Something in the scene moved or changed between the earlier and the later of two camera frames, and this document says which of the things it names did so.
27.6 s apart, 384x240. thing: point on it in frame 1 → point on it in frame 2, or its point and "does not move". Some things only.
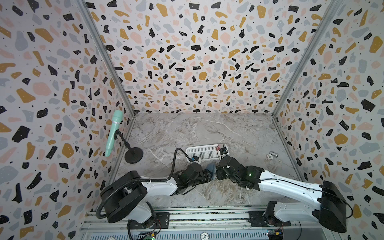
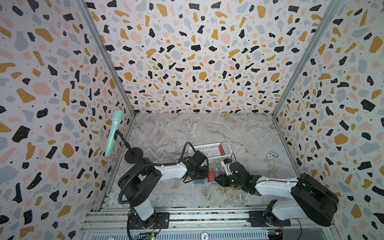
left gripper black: [206, 176] → [205, 176]
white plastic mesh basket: [205, 152] does not move
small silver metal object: [271, 155] does not move
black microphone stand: [133, 156] does not move
